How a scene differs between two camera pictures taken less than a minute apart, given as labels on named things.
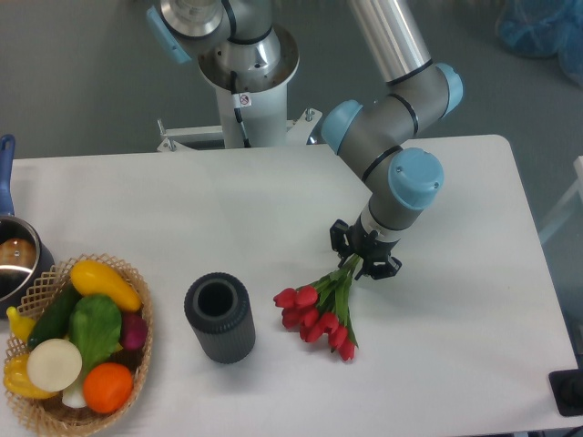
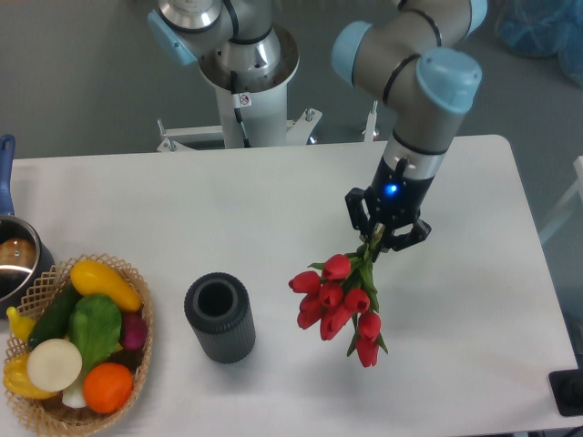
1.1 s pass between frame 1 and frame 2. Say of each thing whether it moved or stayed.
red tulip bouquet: moved
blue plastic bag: stayed
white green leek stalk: stayed
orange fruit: stayed
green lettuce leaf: stayed
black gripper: moved
